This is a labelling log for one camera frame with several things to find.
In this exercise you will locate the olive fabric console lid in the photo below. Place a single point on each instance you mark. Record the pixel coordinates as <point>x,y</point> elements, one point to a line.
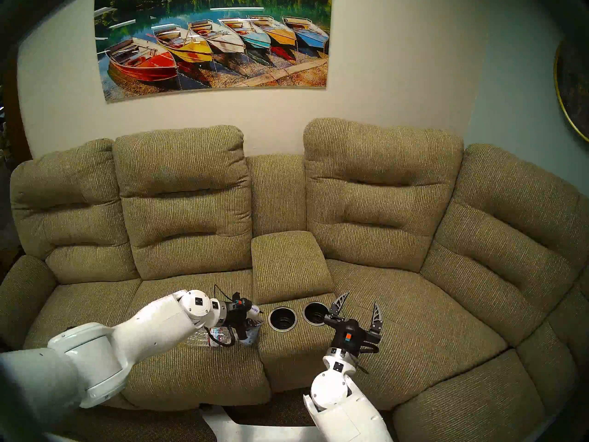
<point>290,266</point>

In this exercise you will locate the colourful boats wall picture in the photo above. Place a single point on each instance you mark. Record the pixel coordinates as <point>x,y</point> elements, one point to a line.
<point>207,45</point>

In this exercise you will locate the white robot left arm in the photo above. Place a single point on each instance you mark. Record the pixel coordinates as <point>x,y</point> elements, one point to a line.
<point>138,335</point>

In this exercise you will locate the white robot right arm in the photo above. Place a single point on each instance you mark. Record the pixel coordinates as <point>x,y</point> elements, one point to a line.
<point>331,390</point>

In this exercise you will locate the olive green fabric sofa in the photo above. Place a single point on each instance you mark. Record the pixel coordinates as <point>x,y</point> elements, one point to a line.
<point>391,206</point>

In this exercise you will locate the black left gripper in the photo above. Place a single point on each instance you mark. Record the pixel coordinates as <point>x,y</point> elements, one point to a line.
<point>238,314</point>

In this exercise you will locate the metal-rimmed cup holder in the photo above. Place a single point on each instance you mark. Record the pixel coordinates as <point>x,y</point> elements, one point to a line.
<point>282,319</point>
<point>314,313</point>

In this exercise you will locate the clear bottle red-striped label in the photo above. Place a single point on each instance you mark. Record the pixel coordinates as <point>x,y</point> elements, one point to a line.
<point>202,337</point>

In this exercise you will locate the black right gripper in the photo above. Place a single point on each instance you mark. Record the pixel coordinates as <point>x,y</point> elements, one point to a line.
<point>349,335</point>

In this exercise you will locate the black gold-rimmed wall clock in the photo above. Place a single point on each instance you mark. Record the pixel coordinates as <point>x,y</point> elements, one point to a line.
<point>575,86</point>

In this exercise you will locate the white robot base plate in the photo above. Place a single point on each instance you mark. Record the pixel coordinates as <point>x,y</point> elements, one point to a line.
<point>239,429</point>

